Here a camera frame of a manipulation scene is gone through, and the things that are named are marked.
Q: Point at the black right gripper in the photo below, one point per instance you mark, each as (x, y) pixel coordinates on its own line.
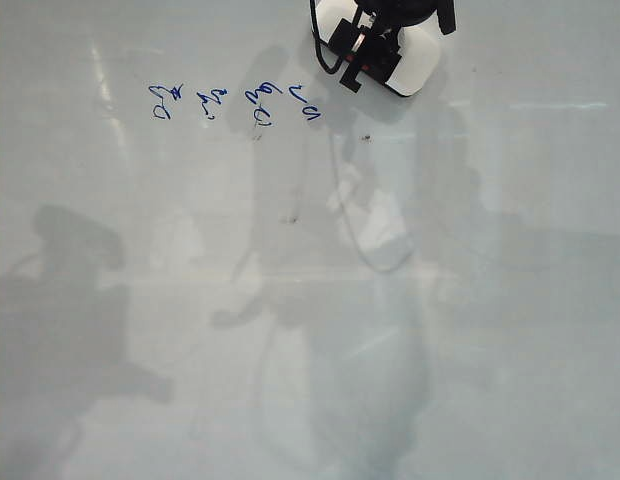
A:
(375, 50)

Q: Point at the white whiteboard with dark frame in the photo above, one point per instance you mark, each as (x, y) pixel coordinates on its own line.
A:
(190, 300)

